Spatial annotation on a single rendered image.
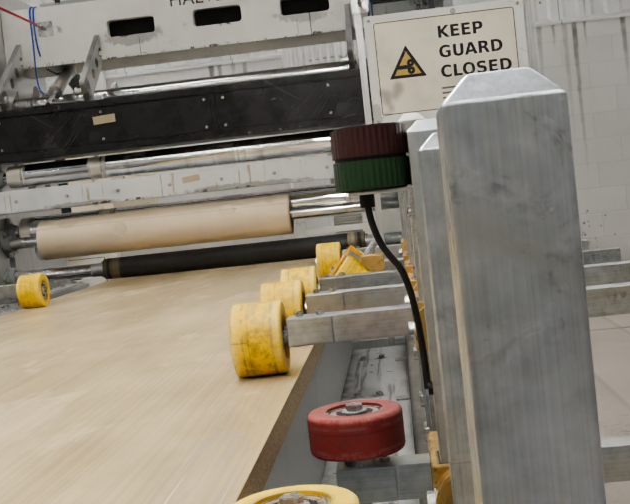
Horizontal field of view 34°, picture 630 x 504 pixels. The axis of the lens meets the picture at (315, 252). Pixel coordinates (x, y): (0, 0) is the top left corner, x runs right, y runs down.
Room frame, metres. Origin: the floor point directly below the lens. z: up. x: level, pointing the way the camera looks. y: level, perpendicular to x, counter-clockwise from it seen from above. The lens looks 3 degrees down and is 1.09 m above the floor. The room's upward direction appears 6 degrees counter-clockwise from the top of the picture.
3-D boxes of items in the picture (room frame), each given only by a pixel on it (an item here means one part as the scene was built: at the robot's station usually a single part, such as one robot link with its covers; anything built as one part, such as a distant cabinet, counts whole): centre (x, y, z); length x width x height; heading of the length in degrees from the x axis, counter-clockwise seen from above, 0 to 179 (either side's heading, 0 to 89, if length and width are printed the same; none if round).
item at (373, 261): (1.85, -0.07, 0.95); 0.10 x 0.04 x 0.10; 85
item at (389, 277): (1.58, -0.22, 0.95); 0.50 x 0.04 x 0.04; 85
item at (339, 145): (0.80, -0.05, 1.13); 0.06 x 0.06 x 0.02
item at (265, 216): (3.19, 0.25, 1.05); 1.43 x 0.12 x 0.12; 85
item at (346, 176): (0.80, -0.05, 1.10); 0.06 x 0.06 x 0.02
